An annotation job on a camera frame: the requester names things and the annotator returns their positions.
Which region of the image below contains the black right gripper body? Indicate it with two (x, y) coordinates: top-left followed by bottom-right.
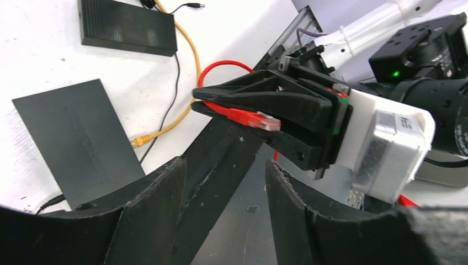
(267, 44), (353, 179)

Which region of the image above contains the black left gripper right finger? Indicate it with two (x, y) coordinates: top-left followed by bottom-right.
(265, 160), (437, 264)

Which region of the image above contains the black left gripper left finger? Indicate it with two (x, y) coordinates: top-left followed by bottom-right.
(1, 156), (187, 264)

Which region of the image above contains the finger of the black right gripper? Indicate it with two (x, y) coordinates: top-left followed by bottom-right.
(192, 102), (329, 171)
(193, 70), (333, 134)

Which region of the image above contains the yellow ethernet cable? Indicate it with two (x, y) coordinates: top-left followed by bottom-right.
(130, 0), (203, 149)

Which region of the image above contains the thin black barrel plug cable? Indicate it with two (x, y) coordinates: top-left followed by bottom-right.
(34, 52), (182, 216)

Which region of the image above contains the black Mercury switch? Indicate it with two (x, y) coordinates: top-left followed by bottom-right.
(13, 79), (145, 208)

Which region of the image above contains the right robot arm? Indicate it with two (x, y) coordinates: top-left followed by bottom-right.
(192, 1), (467, 179)

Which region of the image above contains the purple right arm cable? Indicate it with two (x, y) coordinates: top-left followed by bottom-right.
(295, 27), (330, 46)

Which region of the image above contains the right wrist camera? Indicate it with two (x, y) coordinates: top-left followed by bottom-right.
(336, 89), (435, 203)

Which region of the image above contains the short black adapter cable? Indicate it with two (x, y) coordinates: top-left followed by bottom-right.
(139, 0), (206, 14)

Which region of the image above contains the ribbed black network switch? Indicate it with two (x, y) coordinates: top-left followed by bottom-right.
(78, 0), (178, 57)

